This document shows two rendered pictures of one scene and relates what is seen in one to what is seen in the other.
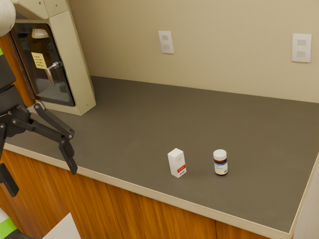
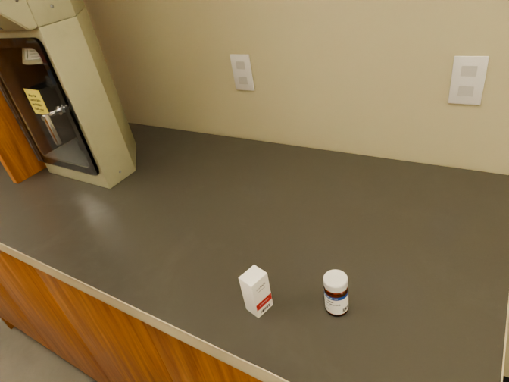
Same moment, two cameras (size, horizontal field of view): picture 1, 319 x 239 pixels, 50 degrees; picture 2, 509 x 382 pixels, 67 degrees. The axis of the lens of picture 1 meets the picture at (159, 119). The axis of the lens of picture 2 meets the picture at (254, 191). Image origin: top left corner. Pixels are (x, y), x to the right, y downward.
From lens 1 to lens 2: 0.47 m
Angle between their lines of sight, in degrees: 4
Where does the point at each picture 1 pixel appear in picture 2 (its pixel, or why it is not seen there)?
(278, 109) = (424, 183)
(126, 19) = (182, 36)
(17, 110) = not seen: outside the picture
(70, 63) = (85, 106)
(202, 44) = (300, 76)
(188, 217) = not seen: outside the picture
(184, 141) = (270, 240)
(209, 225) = not seen: outside the picture
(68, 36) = (79, 61)
